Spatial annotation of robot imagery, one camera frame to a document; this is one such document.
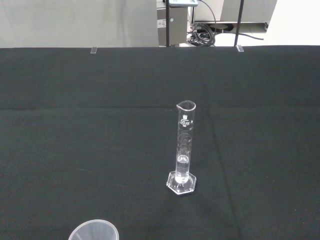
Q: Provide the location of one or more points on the black bench cloth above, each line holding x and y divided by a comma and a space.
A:
75, 130

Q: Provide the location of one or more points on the clear cloth clip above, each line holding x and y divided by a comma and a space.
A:
239, 48
93, 50

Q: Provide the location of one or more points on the grey metal cabinet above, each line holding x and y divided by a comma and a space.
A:
178, 25

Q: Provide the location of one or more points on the black stand pole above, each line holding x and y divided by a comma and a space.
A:
239, 22
168, 22

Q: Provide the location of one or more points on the clear plastic funnel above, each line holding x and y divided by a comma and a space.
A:
83, 232

